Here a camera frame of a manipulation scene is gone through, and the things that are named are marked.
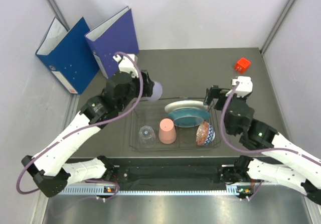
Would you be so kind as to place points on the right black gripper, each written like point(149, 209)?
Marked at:
point(215, 93)

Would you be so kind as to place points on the purple ring binder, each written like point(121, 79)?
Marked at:
point(115, 34)

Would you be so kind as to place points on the pink plastic cup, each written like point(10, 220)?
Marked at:
point(167, 132)

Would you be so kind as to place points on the blue ring binder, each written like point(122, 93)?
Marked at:
point(68, 56)

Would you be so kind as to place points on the teal plate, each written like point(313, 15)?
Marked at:
point(188, 117)

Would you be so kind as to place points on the lilac plastic cup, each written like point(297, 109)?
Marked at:
point(154, 92)

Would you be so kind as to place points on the blue patterned bowl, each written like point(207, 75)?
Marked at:
point(210, 135)

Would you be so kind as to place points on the red cube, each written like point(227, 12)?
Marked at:
point(242, 65)

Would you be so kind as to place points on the white plate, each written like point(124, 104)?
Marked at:
point(182, 104)

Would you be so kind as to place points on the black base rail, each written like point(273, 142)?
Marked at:
point(212, 170)

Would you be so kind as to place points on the grey cable duct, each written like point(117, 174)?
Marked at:
point(108, 190)

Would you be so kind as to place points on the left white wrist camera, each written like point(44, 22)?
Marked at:
point(125, 64)

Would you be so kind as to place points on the red patterned bowl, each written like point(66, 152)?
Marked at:
point(202, 133)

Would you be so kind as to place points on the clear drinking glass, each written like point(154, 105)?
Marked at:
point(147, 136)

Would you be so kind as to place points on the black wire dish rack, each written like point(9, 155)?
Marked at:
point(151, 113)

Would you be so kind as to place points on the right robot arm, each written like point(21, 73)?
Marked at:
point(268, 155)

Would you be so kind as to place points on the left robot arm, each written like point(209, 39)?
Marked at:
point(50, 170)

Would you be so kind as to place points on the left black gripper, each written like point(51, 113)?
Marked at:
point(147, 87)

